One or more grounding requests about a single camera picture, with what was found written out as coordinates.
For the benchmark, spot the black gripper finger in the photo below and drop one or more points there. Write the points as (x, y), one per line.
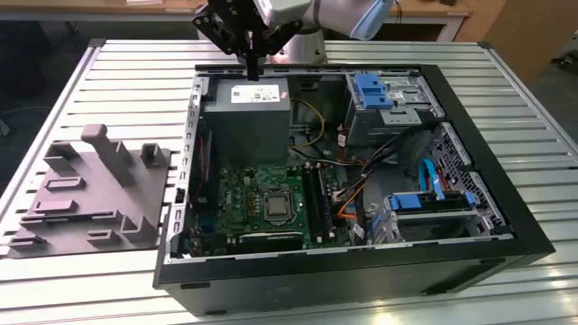
(217, 34)
(282, 39)

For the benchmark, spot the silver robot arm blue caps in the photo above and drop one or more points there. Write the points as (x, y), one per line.
(308, 40)

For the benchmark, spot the grey power supply unit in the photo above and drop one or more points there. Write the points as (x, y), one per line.
(246, 135)

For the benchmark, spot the silver optical drive cage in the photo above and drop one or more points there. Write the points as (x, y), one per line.
(406, 118)

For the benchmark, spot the green motherboard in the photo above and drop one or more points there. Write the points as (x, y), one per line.
(236, 189)

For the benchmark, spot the silver CPU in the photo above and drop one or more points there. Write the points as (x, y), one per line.
(278, 206)

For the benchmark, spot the grey parts rack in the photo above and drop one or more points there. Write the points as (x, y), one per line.
(105, 189)

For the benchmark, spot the wooden cabinet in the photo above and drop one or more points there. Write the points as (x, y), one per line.
(520, 30)

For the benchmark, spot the hard disk in blue carrier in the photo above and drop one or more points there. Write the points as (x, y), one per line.
(409, 203)

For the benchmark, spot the black graphics card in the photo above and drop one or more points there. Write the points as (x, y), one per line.
(272, 242)

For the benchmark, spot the silver disk bay cage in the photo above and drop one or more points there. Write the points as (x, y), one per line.
(433, 219)

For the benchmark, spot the blue VGA port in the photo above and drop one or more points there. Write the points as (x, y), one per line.
(185, 246)

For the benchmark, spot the black chair base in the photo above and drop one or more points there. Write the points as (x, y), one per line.
(569, 59)

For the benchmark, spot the black PC case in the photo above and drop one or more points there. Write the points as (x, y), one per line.
(316, 281)

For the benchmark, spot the wooden desk white frame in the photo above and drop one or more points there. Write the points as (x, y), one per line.
(113, 6)

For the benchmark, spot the blue plastic drive bracket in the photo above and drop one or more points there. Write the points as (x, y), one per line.
(373, 91)

